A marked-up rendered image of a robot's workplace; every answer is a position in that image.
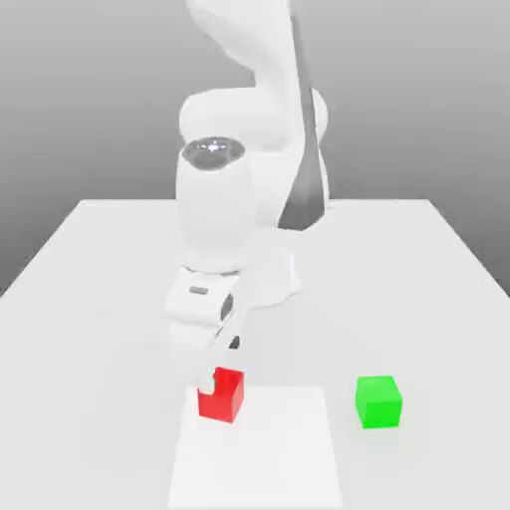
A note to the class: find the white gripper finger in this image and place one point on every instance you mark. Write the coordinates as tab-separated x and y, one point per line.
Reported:
207	378

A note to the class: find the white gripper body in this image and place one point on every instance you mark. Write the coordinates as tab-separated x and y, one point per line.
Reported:
199	342

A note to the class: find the small red cube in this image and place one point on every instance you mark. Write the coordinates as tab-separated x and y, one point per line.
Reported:
227	398

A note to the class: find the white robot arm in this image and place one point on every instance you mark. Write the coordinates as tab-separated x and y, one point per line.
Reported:
215	215

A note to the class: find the small green cube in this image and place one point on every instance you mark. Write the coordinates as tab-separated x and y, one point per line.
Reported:
378	404

